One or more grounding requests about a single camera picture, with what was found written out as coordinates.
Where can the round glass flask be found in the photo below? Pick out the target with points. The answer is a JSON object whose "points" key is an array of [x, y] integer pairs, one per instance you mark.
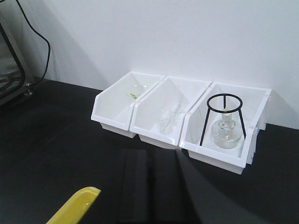
{"points": [[226, 132]]}

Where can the white bin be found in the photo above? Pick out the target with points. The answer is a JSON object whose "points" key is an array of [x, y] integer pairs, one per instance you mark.
{"points": [[113, 108], [196, 135], [147, 113]]}

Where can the small glass beaker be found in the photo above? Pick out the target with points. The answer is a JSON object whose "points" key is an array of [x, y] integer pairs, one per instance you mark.
{"points": [[169, 119]]}

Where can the yellow plastic tray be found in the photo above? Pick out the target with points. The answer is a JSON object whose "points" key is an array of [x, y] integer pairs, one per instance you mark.
{"points": [[75, 207]]}

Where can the white bin middle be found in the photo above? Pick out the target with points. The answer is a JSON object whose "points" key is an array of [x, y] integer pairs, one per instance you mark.
{"points": [[147, 113]]}

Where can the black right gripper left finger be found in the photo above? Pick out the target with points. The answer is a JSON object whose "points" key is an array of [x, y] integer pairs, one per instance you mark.
{"points": [[134, 202]]}

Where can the black metal frame equipment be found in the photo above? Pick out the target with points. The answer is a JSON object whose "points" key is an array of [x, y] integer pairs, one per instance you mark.
{"points": [[15, 77]]}

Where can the black wire tripod stand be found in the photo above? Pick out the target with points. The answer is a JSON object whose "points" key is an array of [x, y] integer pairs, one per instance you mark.
{"points": [[210, 108]]}

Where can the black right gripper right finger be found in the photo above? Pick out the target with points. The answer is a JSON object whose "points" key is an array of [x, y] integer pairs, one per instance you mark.
{"points": [[183, 196]]}

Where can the white bin left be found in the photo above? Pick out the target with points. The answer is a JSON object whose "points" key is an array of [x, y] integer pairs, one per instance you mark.
{"points": [[113, 108]]}

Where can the white bin right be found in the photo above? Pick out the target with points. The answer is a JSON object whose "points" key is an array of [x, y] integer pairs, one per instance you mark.
{"points": [[196, 135]]}

